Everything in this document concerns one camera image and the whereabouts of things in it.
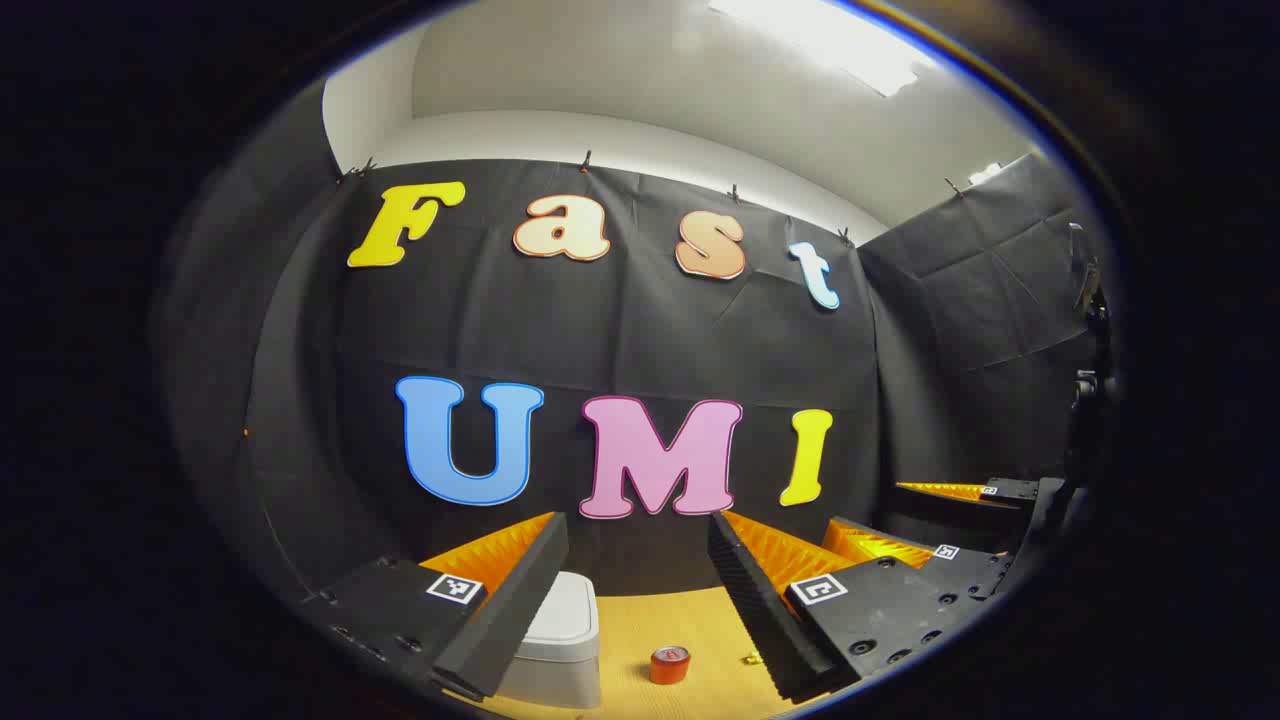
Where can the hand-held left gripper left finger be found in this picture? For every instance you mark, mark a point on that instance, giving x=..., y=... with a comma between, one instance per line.
x=520, y=600

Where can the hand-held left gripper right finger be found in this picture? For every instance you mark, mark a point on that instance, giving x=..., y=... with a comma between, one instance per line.
x=755, y=600

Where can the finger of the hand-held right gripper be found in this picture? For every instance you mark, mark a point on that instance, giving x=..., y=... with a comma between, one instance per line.
x=960, y=572
x=1010, y=491

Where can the grey desktop garbage bin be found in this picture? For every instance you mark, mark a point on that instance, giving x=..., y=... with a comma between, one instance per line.
x=570, y=625

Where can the red pop can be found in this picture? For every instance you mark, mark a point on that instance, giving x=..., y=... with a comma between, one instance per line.
x=669, y=666

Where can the black backdrop cloth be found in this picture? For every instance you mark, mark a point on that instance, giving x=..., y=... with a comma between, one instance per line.
x=620, y=320

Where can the ceiling light panel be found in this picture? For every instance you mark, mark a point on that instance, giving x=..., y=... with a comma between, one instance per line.
x=825, y=40

